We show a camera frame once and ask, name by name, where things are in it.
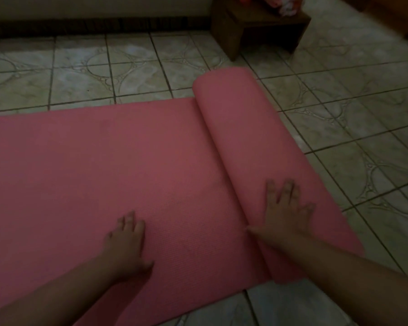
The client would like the person's left hand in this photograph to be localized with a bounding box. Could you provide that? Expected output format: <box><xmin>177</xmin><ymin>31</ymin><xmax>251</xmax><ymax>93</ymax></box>
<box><xmin>101</xmin><ymin>211</ymin><xmax>154</xmax><ymax>283</ymax></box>

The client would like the person's right hand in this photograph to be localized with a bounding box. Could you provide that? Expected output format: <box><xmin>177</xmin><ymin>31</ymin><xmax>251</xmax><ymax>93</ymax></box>
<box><xmin>246</xmin><ymin>179</ymin><xmax>316</xmax><ymax>242</ymax></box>

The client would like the pink yoga mat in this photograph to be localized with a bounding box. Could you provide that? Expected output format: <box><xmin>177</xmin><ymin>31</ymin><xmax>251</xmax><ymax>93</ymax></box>
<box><xmin>0</xmin><ymin>67</ymin><xmax>365</xmax><ymax>326</ymax></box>

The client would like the person's right forearm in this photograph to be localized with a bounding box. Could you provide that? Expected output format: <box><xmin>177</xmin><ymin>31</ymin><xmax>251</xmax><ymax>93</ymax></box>
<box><xmin>268</xmin><ymin>231</ymin><xmax>408</xmax><ymax>326</ymax></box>

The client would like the person's left forearm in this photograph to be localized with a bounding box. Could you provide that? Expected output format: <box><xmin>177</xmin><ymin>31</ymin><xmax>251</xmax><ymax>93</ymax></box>
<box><xmin>0</xmin><ymin>255</ymin><xmax>123</xmax><ymax>326</ymax></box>

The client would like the small brown wooden stool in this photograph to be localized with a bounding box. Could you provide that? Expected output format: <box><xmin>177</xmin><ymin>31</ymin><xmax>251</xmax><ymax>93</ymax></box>
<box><xmin>210</xmin><ymin>0</ymin><xmax>312</xmax><ymax>62</ymax></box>

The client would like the pink and white cloth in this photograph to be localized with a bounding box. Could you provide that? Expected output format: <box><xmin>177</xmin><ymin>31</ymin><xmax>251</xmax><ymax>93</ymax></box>
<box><xmin>261</xmin><ymin>0</ymin><xmax>305</xmax><ymax>16</ymax></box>

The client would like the brown wooden furniture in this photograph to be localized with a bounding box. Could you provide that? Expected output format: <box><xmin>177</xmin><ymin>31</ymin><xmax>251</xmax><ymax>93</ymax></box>
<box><xmin>338</xmin><ymin>0</ymin><xmax>408</xmax><ymax>48</ymax></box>

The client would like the beige sofa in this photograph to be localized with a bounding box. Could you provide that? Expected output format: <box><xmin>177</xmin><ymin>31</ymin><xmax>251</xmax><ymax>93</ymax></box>
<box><xmin>0</xmin><ymin>0</ymin><xmax>214</xmax><ymax>40</ymax></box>

